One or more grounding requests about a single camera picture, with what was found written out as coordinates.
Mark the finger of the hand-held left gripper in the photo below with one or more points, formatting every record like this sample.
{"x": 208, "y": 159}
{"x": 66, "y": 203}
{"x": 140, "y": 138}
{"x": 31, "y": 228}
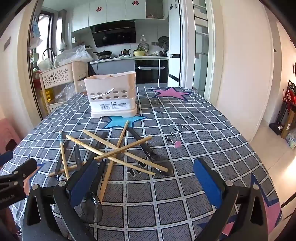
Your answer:
{"x": 5, "y": 158}
{"x": 22, "y": 170}

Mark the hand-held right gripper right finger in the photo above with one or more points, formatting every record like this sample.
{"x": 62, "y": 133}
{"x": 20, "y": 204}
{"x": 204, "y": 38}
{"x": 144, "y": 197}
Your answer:
{"x": 207, "y": 183}

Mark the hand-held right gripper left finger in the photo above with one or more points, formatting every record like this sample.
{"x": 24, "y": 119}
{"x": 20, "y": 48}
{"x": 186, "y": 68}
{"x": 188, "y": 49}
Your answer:
{"x": 83, "y": 183}

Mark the wooden chopstick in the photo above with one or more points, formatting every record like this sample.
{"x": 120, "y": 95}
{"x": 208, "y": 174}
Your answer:
{"x": 138, "y": 142}
{"x": 121, "y": 138}
{"x": 74, "y": 166}
{"x": 92, "y": 134}
{"x": 76, "y": 140}

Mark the translucent grey spoon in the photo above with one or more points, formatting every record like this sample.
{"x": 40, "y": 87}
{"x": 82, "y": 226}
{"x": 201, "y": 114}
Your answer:
{"x": 92, "y": 208}

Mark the blue patterned chopstick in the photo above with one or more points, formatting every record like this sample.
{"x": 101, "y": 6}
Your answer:
{"x": 63, "y": 153}

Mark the beige plastic utensil holder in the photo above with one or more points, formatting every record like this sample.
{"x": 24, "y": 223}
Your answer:
{"x": 111, "y": 85}

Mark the person's left forearm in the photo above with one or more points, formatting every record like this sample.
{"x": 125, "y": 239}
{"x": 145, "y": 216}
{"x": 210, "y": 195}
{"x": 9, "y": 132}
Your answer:
{"x": 8, "y": 222}

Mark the grey plaid star tablecloth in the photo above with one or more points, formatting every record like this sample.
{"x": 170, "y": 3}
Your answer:
{"x": 196, "y": 129}

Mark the beige tiered basket cart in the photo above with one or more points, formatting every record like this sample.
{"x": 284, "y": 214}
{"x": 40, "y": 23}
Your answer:
{"x": 57, "y": 75}

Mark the brown cardboard box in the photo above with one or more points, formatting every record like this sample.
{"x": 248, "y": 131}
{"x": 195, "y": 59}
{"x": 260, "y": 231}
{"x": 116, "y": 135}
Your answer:
{"x": 289, "y": 125}

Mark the greenish plastic bag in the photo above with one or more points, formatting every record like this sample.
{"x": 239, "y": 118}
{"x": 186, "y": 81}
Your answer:
{"x": 45, "y": 64}

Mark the black curved faucet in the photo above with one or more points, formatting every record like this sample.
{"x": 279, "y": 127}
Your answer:
{"x": 45, "y": 52}

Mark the red black upright cleaner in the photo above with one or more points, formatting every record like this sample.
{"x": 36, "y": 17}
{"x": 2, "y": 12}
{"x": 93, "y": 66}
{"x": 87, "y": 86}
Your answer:
{"x": 288, "y": 97}

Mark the clear crumpled plastic bag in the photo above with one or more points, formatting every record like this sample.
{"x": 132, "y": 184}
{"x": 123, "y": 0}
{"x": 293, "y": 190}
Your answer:
{"x": 74, "y": 54}

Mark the black built-in oven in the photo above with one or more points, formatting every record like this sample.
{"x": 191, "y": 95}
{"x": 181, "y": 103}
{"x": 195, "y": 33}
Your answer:
{"x": 150, "y": 71}

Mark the white hanging plastic bag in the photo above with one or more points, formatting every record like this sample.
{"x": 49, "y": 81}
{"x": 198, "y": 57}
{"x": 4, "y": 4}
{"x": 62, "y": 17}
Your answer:
{"x": 63, "y": 44}

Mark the blue white hanging packet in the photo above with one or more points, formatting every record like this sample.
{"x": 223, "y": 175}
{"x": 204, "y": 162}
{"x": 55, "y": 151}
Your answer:
{"x": 35, "y": 32}

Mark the black wok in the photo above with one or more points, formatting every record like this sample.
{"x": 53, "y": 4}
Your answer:
{"x": 104, "y": 55}

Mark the dark kettle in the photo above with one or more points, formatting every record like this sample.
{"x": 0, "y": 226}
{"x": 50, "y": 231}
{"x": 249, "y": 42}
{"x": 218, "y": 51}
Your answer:
{"x": 163, "y": 53}

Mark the steel pot with lid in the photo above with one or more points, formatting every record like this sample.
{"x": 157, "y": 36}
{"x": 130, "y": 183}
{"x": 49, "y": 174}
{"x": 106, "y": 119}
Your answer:
{"x": 125, "y": 52}

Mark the yellow basin with greens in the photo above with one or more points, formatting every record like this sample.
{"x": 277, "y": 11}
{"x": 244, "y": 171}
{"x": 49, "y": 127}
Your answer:
{"x": 140, "y": 53}

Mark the black round fan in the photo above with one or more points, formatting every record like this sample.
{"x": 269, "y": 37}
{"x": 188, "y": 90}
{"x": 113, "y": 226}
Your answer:
{"x": 163, "y": 41}

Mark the round patterned plate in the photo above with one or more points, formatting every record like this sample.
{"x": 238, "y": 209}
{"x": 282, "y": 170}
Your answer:
{"x": 143, "y": 45}

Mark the white refrigerator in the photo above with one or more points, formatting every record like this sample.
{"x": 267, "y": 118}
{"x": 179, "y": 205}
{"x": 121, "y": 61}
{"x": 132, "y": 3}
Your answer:
{"x": 174, "y": 34}

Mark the black range hood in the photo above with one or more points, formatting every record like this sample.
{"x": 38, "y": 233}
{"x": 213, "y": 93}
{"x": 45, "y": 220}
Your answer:
{"x": 115, "y": 33}

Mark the white upper kitchen cabinets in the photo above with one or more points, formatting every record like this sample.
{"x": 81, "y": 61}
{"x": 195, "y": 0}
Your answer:
{"x": 111, "y": 14}

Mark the grey wall switch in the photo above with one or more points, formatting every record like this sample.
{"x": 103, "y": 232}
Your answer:
{"x": 7, "y": 43}

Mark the white sliding door frame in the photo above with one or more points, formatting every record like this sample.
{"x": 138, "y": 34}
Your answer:
{"x": 188, "y": 46}

